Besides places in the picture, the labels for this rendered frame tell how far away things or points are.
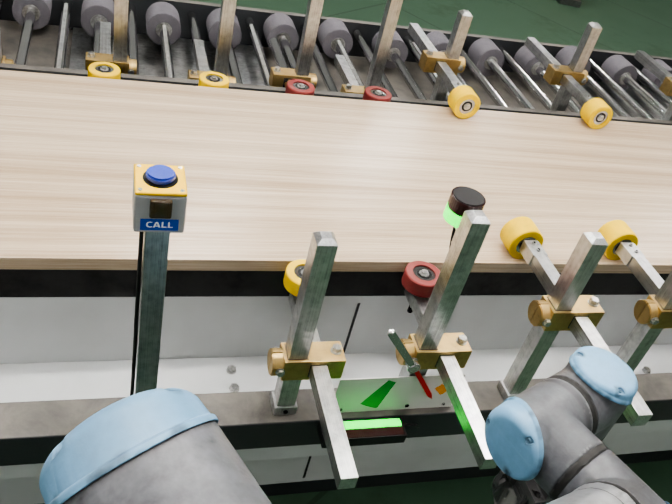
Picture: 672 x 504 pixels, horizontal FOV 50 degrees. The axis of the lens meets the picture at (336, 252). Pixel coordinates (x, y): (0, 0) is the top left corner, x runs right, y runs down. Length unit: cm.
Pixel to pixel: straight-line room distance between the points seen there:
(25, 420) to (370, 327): 72
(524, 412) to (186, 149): 106
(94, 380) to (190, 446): 110
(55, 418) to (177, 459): 96
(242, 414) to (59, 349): 40
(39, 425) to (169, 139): 71
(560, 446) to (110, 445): 58
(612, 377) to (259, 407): 70
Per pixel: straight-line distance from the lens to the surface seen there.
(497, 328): 177
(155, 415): 47
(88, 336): 153
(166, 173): 103
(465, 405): 133
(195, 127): 179
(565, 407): 94
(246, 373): 158
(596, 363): 100
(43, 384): 155
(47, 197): 153
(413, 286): 146
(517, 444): 91
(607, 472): 90
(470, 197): 124
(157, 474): 44
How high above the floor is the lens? 181
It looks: 38 degrees down
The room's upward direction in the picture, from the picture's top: 15 degrees clockwise
